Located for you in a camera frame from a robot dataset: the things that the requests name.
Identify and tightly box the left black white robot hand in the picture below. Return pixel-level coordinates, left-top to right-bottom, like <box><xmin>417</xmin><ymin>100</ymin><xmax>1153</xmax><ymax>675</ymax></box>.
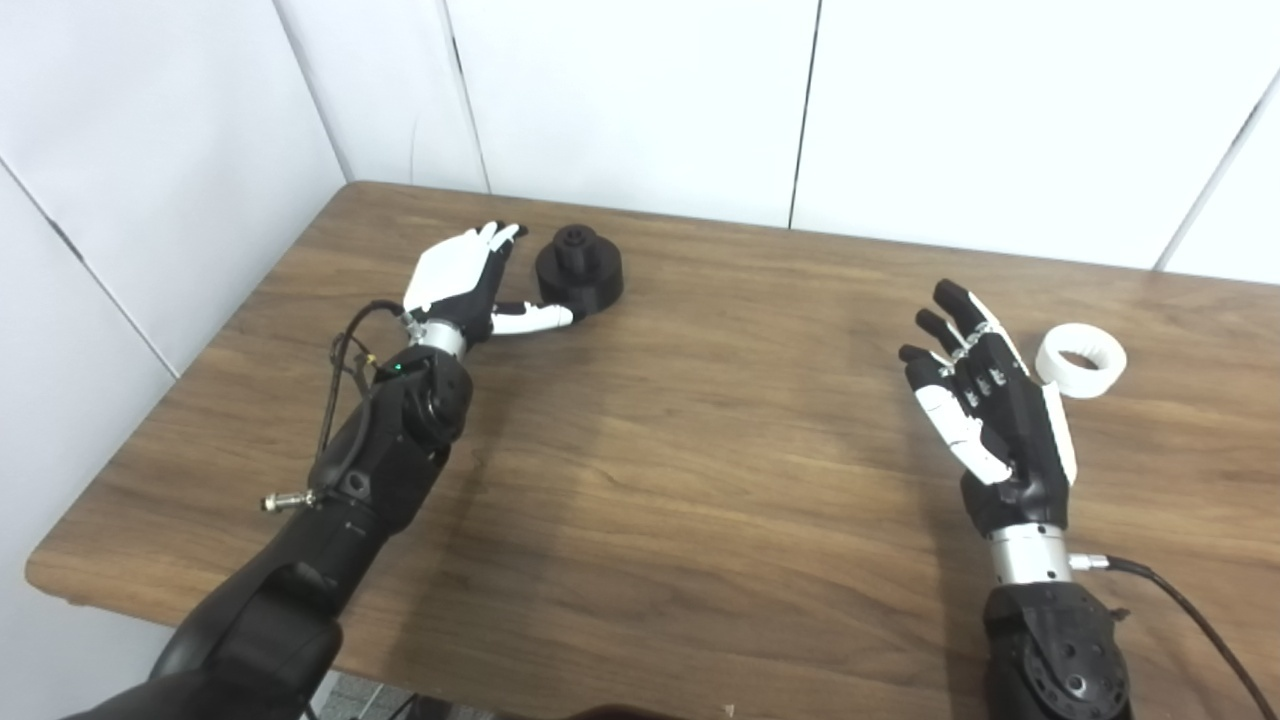
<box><xmin>402</xmin><ymin>221</ymin><xmax>576</xmax><ymax>353</ymax></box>

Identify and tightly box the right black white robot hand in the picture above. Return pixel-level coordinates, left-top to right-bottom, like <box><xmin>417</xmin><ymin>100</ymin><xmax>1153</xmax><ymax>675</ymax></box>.
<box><xmin>898</xmin><ymin>279</ymin><xmax>1079</xmax><ymax>538</ymax></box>

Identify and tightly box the white toothed ring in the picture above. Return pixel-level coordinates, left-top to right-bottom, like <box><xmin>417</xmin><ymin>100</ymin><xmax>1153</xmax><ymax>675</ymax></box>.
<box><xmin>1035</xmin><ymin>323</ymin><xmax>1128</xmax><ymax>399</ymax></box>

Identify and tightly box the round black stepped part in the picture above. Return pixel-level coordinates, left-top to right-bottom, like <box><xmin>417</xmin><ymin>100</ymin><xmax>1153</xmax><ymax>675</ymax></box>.
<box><xmin>535</xmin><ymin>225</ymin><xmax>626</xmax><ymax>319</ymax></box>

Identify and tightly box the dark robot torso edge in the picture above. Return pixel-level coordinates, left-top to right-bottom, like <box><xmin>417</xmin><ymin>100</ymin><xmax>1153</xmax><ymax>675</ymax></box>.
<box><xmin>570</xmin><ymin>705</ymin><xmax>701</xmax><ymax>720</ymax></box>

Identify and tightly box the thin left arm wire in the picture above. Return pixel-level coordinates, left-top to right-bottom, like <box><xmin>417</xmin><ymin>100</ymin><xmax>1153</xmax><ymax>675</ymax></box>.
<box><xmin>345</xmin><ymin>335</ymin><xmax>379</xmax><ymax>393</ymax></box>

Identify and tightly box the thick black left wrist cable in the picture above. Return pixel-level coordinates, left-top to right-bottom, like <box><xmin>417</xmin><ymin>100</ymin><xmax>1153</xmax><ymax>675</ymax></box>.
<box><xmin>260</xmin><ymin>298</ymin><xmax>411</xmax><ymax>513</ymax></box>

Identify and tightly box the thick black wrist cable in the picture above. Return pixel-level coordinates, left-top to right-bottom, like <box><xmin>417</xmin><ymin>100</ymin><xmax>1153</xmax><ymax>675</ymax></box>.
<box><xmin>260</xmin><ymin>298</ymin><xmax>411</xmax><ymax>513</ymax></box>
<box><xmin>1070</xmin><ymin>553</ymin><xmax>1276</xmax><ymax>720</ymax></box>

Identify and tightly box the thick black right wrist cable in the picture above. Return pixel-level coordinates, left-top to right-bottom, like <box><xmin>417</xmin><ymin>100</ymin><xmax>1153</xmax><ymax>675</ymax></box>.
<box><xmin>1070</xmin><ymin>553</ymin><xmax>1276</xmax><ymax>720</ymax></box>

